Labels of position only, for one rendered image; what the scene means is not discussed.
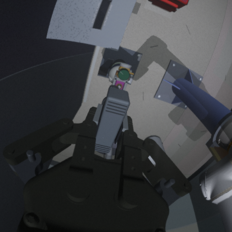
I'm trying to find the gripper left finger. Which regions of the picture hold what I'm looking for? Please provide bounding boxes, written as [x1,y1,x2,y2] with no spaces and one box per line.
[3,106,103,172]

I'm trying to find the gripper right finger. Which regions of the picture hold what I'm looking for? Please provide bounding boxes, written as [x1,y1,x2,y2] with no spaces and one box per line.
[121,115,193,198]

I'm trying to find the light grey short cylinder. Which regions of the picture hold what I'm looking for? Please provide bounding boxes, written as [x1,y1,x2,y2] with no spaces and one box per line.
[145,135,165,152]

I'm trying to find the white oxygen cylinder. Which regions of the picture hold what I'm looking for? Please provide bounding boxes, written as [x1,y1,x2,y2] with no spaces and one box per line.
[108,61,133,86]

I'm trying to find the green round dial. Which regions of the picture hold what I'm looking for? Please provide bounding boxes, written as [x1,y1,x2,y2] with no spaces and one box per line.
[117,70,130,81]

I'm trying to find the brass valve yoke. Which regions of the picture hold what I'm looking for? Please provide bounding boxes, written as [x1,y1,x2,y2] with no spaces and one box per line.
[118,66,135,77]

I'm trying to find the grey ribbed block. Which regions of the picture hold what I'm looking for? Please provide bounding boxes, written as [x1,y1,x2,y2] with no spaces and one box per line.
[94,86,131,155]

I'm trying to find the magenta block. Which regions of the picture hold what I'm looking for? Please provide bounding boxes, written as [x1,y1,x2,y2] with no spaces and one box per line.
[115,80,126,91]

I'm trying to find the black clamp block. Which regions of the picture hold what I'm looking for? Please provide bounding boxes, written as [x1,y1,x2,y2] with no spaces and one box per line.
[100,58,115,75]

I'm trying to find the light grey slotted panel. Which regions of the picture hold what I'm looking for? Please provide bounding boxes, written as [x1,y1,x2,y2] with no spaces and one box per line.
[46,0,137,50]

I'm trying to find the red box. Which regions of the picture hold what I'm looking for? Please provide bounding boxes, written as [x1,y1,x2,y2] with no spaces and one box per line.
[148,0,190,13]

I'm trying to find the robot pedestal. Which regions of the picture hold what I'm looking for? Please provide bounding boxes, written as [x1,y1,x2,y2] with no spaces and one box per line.
[153,60,232,135]

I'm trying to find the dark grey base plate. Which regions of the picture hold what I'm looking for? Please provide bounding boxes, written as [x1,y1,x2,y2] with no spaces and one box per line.
[97,46,143,81]

